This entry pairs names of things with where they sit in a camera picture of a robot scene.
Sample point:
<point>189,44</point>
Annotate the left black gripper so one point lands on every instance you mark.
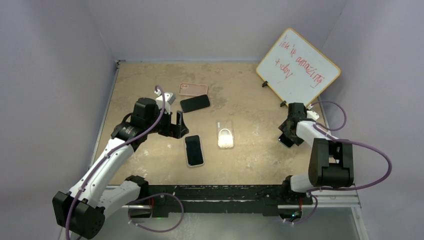
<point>177,130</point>

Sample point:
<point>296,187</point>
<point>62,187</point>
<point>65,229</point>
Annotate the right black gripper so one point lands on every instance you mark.
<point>283,127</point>

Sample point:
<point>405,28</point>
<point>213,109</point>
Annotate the black phone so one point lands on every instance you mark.
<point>194,150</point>
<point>195,103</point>
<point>286,141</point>

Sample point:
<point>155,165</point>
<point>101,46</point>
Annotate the grey clear phone case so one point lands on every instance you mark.
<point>202,150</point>

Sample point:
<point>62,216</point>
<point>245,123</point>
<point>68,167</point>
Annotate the clear magsafe phone case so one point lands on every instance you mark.
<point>225,134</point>

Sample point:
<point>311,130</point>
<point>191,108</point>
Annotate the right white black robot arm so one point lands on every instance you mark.
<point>330,163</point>

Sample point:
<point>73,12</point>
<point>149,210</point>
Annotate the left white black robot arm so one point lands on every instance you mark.
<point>85,207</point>

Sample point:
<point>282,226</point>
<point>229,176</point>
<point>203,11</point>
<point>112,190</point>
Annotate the pink phone case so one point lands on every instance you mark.
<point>192,89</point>

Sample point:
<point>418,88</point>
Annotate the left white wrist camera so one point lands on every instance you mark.
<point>167,99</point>

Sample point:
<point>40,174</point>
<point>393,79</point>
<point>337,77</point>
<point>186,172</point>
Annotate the white board yellow frame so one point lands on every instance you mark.
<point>296,70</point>

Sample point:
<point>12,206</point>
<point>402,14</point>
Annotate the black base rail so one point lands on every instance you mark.
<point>267,200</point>

